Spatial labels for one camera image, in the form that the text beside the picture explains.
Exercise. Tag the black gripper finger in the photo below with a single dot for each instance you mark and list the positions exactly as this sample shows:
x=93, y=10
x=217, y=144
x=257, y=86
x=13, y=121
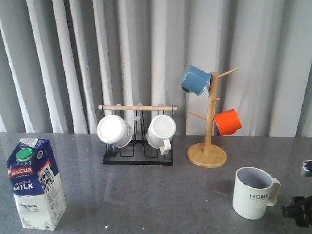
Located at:
x=300, y=210

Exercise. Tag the black gripper finger with grey pad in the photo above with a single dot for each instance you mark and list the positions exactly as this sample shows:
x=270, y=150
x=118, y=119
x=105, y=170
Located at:
x=306, y=168

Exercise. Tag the cream HOME mug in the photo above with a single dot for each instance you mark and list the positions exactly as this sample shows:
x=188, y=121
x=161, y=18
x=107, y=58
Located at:
x=254, y=191

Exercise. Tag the blue white milk carton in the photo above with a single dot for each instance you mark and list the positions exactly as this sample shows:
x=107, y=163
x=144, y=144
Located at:
x=36, y=183

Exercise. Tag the orange mug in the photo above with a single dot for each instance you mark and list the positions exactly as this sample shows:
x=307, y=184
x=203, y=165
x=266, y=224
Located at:
x=227, y=122

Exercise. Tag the wooden mug tree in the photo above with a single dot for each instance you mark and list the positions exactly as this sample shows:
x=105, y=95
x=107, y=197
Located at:
x=206, y=154

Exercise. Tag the blue mug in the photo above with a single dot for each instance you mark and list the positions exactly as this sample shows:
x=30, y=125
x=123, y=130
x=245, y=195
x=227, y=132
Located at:
x=195, y=80

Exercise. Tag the ribbed white mug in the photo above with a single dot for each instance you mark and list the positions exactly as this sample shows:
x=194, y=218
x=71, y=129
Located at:
x=160, y=132

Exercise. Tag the smooth white mug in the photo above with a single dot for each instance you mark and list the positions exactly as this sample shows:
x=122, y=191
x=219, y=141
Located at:
x=113, y=129

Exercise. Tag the grey pleated curtain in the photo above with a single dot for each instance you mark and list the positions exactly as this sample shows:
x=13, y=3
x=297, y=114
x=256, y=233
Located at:
x=61, y=59

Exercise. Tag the black wire mug rack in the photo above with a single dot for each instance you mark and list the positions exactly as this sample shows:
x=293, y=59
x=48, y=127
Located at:
x=138, y=151

